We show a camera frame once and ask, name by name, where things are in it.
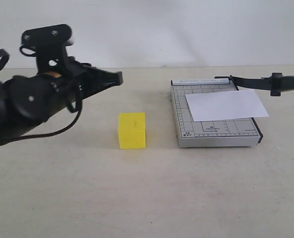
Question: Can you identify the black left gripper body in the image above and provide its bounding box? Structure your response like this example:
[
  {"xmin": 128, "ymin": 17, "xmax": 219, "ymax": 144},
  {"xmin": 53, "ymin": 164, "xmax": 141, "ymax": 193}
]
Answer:
[{"xmin": 2, "ymin": 73, "xmax": 83, "ymax": 124}]

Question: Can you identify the yellow foam block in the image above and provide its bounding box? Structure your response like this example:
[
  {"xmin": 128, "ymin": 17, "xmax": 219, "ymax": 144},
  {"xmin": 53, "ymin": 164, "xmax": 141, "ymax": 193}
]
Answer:
[{"xmin": 118, "ymin": 113, "xmax": 146, "ymax": 149}]

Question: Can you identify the white paper sheet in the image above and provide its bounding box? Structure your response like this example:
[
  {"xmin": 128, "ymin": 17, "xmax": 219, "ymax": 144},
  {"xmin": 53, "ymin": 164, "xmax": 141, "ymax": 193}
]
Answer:
[{"xmin": 185, "ymin": 89, "xmax": 269, "ymax": 121}]

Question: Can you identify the black cutter blade arm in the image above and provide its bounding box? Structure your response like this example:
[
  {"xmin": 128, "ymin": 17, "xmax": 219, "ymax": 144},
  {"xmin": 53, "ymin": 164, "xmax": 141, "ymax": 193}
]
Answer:
[{"xmin": 229, "ymin": 72, "xmax": 294, "ymax": 97}]

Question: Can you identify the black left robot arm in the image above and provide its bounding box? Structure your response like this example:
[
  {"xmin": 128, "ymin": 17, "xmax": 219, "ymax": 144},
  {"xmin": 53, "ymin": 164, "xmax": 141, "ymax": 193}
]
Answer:
[{"xmin": 0, "ymin": 68, "xmax": 123, "ymax": 146}]

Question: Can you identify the grey paper cutter base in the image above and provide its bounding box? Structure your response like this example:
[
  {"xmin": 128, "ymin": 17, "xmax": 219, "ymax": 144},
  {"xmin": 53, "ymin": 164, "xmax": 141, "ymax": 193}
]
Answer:
[{"xmin": 171, "ymin": 76, "xmax": 263, "ymax": 148}]

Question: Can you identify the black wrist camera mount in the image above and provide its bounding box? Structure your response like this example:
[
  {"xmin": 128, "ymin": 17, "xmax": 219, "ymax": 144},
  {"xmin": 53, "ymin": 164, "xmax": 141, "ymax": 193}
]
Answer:
[{"xmin": 20, "ymin": 24, "xmax": 73, "ymax": 76}]

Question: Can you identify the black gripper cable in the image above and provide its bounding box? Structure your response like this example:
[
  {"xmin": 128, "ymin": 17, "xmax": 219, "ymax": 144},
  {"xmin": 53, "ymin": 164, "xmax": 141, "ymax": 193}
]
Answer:
[{"xmin": 0, "ymin": 49, "xmax": 84, "ymax": 147}]

